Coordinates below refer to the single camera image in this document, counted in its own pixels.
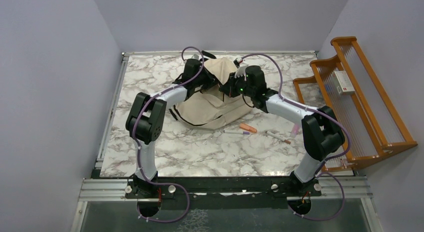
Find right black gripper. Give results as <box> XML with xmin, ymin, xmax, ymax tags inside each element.
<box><xmin>218</xmin><ymin>72</ymin><xmax>254</xmax><ymax>99</ymax></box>

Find cream canvas backpack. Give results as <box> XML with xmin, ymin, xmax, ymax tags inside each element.
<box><xmin>169</xmin><ymin>57</ymin><xmax>252</xmax><ymax>130</ymax></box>

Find orange highlighter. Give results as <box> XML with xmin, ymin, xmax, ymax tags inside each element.
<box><xmin>239</xmin><ymin>123</ymin><xmax>258</xmax><ymax>134</ymax></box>

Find purple capped marker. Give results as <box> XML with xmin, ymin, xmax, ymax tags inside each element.
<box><xmin>223</xmin><ymin>130</ymin><xmax>251</xmax><ymax>135</ymax></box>

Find brown white marker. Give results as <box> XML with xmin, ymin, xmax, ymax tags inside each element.
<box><xmin>266</xmin><ymin>131</ymin><xmax>291</xmax><ymax>145</ymax></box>

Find pink highlighter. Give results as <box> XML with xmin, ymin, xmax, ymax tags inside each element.
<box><xmin>290</xmin><ymin>124</ymin><xmax>300</xmax><ymax>138</ymax></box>

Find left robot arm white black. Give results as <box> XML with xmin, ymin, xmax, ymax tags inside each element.
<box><xmin>125</xmin><ymin>58</ymin><xmax>214</xmax><ymax>198</ymax></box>

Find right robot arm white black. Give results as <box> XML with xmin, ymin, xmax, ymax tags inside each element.
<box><xmin>219</xmin><ymin>65</ymin><xmax>346</xmax><ymax>196</ymax></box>

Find small white box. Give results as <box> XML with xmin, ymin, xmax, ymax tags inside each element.
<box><xmin>331</xmin><ymin>70</ymin><xmax>355</xmax><ymax>95</ymax></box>

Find wooden shelf rack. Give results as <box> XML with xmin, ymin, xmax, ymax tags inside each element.
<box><xmin>293</xmin><ymin>36</ymin><xmax>418</xmax><ymax>172</ymax></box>

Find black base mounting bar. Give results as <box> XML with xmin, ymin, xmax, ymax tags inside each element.
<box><xmin>91</xmin><ymin>175</ymin><xmax>332</xmax><ymax>212</ymax></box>

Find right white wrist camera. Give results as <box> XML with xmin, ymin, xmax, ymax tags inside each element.
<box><xmin>233</xmin><ymin>57</ymin><xmax>249</xmax><ymax>80</ymax></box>

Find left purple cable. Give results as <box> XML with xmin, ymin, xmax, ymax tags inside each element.
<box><xmin>131</xmin><ymin>46</ymin><xmax>206</xmax><ymax>224</ymax></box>

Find purple cable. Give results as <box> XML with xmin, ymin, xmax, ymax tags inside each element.
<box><xmin>236</xmin><ymin>53</ymin><xmax>352</xmax><ymax>222</ymax></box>
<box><xmin>131</xmin><ymin>46</ymin><xmax>206</xmax><ymax>224</ymax></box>

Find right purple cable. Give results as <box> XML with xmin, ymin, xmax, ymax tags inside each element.
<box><xmin>236</xmin><ymin>53</ymin><xmax>352</xmax><ymax>222</ymax></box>

